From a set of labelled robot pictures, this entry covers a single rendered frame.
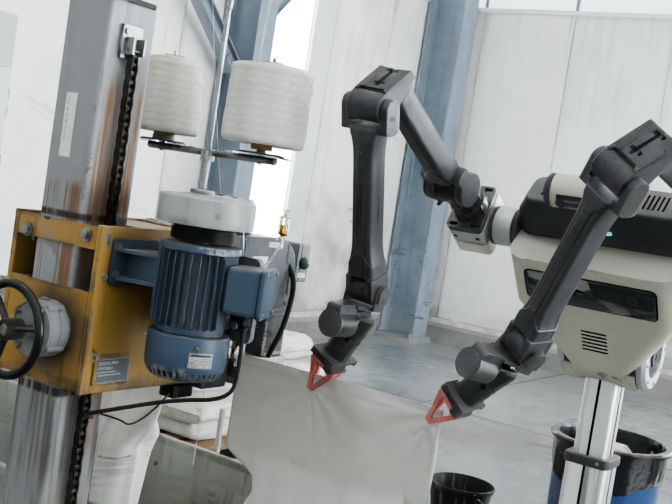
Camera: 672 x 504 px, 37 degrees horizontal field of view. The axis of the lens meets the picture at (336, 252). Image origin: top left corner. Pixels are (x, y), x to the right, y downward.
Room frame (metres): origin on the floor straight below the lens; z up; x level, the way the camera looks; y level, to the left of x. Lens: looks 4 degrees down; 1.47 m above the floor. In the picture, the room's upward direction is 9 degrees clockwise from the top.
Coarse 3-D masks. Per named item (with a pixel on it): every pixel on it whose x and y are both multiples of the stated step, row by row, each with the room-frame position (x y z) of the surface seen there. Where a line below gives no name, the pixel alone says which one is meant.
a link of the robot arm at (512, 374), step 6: (504, 366) 1.84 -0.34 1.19; (510, 366) 1.85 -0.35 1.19; (498, 372) 1.83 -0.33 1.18; (504, 372) 1.84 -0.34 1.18; (510, 372) 1.84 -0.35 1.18; (516, 372) 1.86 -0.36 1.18; (498, 378) 1.84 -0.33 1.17; (504, 378) 1.84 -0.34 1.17; (510, 378) 1.84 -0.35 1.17; (516, 378) 1.85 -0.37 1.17; (486, 384) 1.85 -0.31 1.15; (492, 384) 1.85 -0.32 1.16; (498, 384) 1.85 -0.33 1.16; (504, 384) 1.85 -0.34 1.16; (492, 390) 1.86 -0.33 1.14; (498, 390) 1.86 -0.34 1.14
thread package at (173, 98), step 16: (160, 64) 2.06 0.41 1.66; (176, 64) 2.06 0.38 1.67; (192, 64) 2.08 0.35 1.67; (160, 80) 2.06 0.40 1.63; (176, 80) 2.06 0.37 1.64; (192, 80) 2.08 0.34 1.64; (160, 96) 2.05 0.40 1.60; (176, 96) 2.06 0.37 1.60; (192, 96) 2.08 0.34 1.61; (144, 112) 2.06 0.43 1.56; (160, 112) 2.05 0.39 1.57; (176, 112) 2.06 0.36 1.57; (192, 112) 2.09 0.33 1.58; (144, 128) 2.07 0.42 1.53; (160, 128) 2.05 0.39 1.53; (176, 128) 2.06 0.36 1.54; (192, 128) 2.09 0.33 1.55
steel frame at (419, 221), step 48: (192, 0) 7.56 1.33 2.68; (240, 0) 8.14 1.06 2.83; (288, 0) 8.41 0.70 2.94; (432, 0) 10.75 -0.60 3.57; (240, 48) 8.10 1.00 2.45; (432, 48) 10.86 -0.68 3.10; (432, 96) 10.81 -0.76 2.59; (240, 144) 7.89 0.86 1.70; (240, 192) 7.97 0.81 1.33; (432, 240) 10.62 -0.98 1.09; (432, 288) 10.77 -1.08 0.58; (384, 336) 10.58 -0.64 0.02
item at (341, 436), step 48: (240, 384) 2.18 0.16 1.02; (288, 384) 2.12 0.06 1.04; (336, 384) 2.06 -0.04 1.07; (240, 432) 2.17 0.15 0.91; (288, 432) 2.12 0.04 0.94; (336, 432) 2.05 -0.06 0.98; (384, 432) 1.98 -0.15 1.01; (432, 432) 1.93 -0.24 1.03; (288, 480) 2.08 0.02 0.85; (336, 480) 2.04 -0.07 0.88; (384, 480) 1.98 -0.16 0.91
